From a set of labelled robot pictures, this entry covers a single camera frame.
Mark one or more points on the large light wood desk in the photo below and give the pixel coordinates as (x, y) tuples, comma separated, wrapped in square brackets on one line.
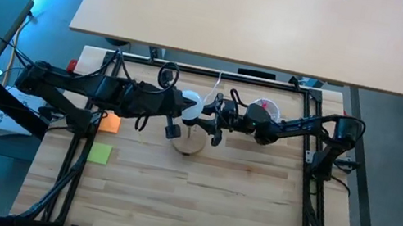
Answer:
[(243, 16)]

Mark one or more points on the red item in cup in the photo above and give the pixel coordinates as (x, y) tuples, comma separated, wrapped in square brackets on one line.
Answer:
[(265, 106)]

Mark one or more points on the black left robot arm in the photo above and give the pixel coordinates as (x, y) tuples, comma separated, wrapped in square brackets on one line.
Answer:
[(65, 82)]

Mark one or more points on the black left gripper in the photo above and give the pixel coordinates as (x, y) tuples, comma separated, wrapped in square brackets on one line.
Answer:
[(149, 100)]

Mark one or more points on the white lattice cup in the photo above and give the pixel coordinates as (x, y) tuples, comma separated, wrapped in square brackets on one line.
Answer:
[(273, 109)]

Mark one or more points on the white reflector lightbulb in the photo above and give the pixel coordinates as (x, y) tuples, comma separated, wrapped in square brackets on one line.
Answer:
[(194, 113)]

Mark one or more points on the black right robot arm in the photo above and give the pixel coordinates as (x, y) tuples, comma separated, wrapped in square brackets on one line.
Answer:
[(299, 126)]

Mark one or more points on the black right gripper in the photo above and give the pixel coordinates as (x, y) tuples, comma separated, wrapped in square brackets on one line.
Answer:
[(236, 117)]

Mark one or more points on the orange sticky note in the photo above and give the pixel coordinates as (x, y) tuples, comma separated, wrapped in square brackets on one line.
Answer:
[(111, 124)]

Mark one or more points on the wooden base lamp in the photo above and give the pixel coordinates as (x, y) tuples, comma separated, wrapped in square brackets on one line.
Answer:
[(189, 144)]

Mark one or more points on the green sticky note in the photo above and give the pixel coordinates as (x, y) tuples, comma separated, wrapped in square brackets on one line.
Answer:
[(99, 153)]

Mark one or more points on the white printed box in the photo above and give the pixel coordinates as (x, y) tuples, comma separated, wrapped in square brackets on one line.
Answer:
[(0, 119)]

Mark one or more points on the black aluminium table frame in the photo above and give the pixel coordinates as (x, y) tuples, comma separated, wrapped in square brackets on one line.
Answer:
[(265, 83)]

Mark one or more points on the red clamp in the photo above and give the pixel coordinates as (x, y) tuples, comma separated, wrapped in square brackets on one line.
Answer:
[(345, 115), (72, 65)]

